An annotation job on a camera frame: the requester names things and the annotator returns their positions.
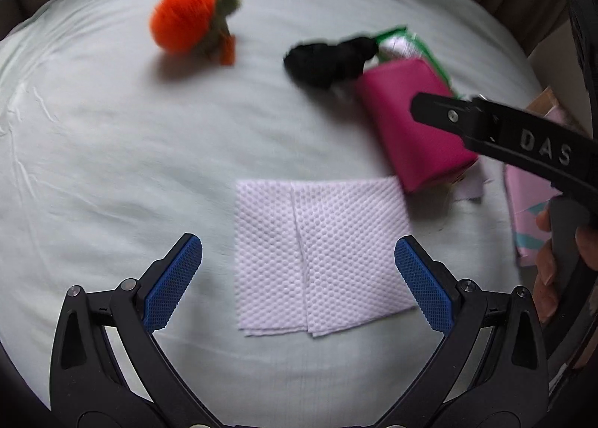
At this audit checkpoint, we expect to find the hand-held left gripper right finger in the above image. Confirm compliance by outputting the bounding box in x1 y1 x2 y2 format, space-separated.
374 235 549 428

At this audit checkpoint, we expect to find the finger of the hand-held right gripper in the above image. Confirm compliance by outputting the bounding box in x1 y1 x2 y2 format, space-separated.
410 91 497 149

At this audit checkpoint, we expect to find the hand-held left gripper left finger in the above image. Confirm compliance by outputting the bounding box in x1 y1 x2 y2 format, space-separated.
49 233 220 428

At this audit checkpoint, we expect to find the magenta soft pouch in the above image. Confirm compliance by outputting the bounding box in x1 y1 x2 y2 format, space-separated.
355 58 481 194

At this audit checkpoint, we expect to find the white paper towel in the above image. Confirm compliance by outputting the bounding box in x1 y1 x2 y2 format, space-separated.
235 176 419 338

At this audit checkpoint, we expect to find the person's right hand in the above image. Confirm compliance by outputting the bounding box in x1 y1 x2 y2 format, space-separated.
533 211 598 370

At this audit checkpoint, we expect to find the brown cardboard box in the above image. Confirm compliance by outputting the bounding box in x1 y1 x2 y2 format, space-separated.
524 85 562 118

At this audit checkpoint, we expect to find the pink patterned box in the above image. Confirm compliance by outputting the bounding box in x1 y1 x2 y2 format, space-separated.
503 107 568 266

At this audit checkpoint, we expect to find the green snack packet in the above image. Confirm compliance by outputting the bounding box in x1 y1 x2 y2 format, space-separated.
375 25 463 99

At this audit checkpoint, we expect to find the black fuzzy plush toy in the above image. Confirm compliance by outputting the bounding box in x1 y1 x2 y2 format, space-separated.
283 36 380 93

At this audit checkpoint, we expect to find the orange fluffy plush toy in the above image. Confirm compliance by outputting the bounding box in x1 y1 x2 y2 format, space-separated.
149 0 242 66

